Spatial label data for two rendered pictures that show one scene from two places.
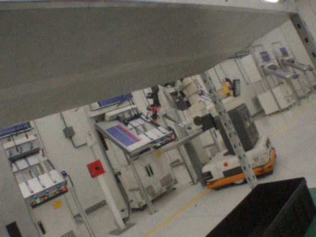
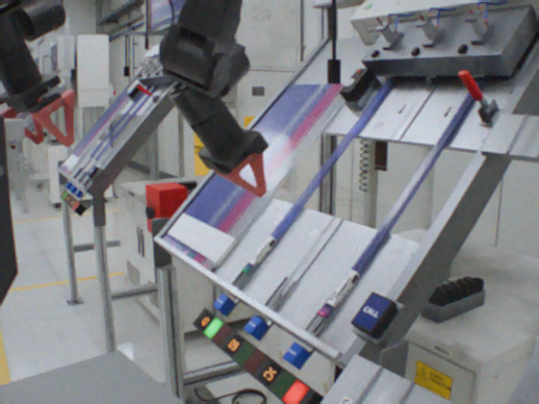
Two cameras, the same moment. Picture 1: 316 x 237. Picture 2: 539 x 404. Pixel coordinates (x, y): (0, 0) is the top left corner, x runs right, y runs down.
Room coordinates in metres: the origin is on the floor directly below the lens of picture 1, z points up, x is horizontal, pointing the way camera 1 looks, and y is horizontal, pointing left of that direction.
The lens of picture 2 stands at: (3.16, -0.75, 1.05)
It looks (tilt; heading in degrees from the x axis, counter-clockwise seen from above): 11 degrees down; 98
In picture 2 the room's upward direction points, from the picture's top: straight up
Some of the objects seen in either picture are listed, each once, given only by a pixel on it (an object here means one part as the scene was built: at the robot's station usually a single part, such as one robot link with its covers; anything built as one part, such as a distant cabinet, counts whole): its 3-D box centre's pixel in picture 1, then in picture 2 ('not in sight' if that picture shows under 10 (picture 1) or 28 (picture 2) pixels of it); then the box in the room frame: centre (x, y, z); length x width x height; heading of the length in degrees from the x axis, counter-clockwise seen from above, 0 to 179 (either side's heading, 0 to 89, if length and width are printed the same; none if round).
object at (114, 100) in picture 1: (110, 95); not in sight; (3.41, 0.38, 1.52); 0.51 x 0.13 x 0.27; 129
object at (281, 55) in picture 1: (286, 70); not in sight; (7.55, -4.49, 0.95); 1.36 x 0.82 x 1.90; 39
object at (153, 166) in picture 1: (139, 179); (430, 375); (3.47, 0.50, 0.31); 0.70 x 0.65 x 0.62; 129
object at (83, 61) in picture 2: not in sight; (71, 112); (0.48, 4.13, 0.95); 1.36 x 0.82 x 1.90; 39
